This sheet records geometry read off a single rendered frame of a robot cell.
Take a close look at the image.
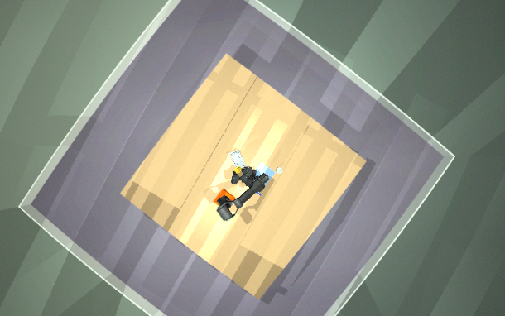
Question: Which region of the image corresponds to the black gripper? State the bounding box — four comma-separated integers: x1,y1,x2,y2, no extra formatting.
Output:
231,169,257,187

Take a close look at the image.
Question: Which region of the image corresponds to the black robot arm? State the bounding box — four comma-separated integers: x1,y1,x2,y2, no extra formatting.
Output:
216,166,269,221

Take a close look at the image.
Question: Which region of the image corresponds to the light blue mat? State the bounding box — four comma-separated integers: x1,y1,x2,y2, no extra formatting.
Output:
255,162,275,186

